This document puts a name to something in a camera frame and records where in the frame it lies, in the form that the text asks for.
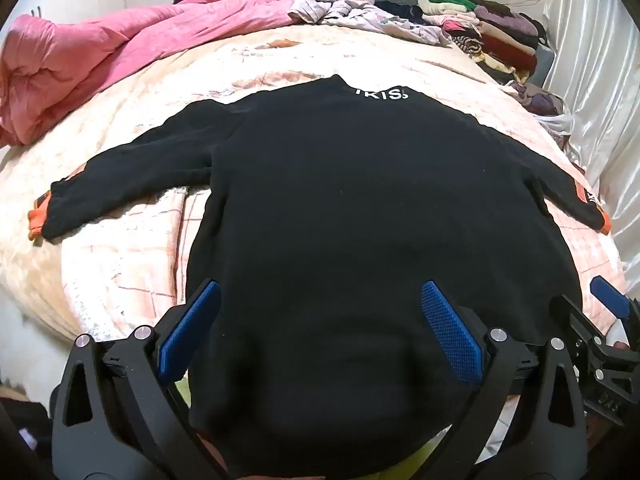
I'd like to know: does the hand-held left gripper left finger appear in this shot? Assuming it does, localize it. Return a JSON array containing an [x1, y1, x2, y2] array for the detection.
[[50, 280, 223, 480]]

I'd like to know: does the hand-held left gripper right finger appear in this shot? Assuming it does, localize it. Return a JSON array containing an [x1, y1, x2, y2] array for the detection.
[[421, 280, 591, 480]]

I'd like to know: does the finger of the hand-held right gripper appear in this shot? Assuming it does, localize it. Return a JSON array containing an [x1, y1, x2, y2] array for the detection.
[[590, 275, 640, 332], [549, 294, 617, 367]]

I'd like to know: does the black sweater with orange cuffs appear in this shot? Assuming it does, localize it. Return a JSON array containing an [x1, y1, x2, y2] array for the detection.
[[27, 74, 612, 480]]

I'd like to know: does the white plastic bag of clothes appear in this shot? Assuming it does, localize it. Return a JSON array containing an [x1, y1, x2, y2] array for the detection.
[[517, 81, 577, 137]]

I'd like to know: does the stack of folded clothes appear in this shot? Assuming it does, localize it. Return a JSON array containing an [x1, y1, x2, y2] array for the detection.
[[417, 0, 552, 86]]

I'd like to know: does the white satin curtain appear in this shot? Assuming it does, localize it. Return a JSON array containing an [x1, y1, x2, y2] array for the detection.
[[542, 0, 640, 263]]

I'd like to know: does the grey-blue panel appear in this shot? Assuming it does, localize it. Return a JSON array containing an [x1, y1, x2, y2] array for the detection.
[[537, 42, 557, 86]]

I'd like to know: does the pink quilt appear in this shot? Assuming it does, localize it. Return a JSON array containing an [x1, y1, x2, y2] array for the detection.
[[0, 0, 302, 147]]

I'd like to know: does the dark navy garment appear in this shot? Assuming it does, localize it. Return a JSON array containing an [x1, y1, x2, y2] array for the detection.
[[375, 0, 427, 25]]

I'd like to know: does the lilac printed garment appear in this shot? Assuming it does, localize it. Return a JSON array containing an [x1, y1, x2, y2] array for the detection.
[[290, 0, 453, 48]]

